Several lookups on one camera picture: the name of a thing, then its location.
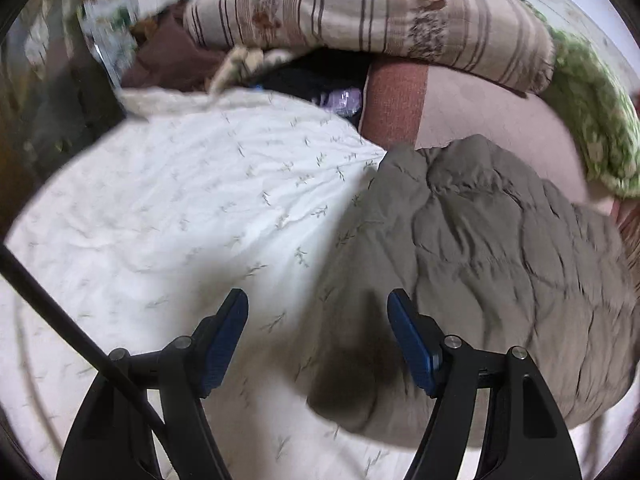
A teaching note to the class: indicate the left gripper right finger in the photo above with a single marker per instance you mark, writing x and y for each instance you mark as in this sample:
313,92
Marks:
525,434

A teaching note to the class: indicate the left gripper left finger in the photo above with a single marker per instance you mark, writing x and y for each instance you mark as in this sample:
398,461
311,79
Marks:
110,439

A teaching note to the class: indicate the olive quilted hooded jacket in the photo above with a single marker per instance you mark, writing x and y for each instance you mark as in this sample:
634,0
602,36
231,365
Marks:
497,256

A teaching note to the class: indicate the white leaf-print bed quilt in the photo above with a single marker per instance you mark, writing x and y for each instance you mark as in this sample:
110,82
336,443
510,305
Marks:
144,235

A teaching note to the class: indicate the green white patterned blanket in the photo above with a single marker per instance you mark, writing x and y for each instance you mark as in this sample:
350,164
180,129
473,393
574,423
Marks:
595,107

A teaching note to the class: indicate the pink folded blanket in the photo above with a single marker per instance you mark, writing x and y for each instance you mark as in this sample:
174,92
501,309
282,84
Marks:
429,106

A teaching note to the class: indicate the dark brown garment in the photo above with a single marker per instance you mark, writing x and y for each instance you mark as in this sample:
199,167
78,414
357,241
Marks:
167,57

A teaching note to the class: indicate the cream patterned cloth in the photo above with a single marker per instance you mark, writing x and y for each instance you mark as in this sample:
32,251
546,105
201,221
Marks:
243,65

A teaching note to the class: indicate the floral fabric at bedside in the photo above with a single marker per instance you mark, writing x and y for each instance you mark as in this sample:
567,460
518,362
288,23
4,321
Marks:
106,27

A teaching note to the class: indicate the striped floral pillow left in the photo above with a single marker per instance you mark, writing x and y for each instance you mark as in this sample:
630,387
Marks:
498,40

